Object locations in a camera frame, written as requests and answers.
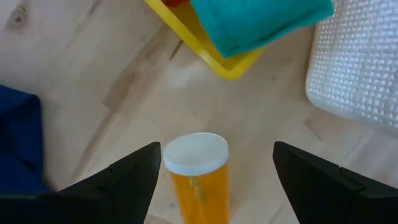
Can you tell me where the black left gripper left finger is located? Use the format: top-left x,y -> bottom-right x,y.
0,141 -> 162,224

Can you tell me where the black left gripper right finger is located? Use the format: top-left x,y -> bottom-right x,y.
272,141 -> 398,224

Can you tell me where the orange pill bottle white cap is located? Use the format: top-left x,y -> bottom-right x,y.
163,132 -> 230,224

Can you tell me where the blue scrub shirt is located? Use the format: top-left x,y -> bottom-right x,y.
0,84 -> 52,194

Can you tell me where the small green block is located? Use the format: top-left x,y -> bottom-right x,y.
189,0 -> 335,60

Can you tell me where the red bandage roll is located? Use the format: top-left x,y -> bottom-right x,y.
161,0 -> 190,8

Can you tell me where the large white plastic basket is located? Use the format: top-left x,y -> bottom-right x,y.
305,0 -> 398,138

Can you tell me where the small yellow plastic basket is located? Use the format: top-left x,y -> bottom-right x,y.
143,0 -> 268,80

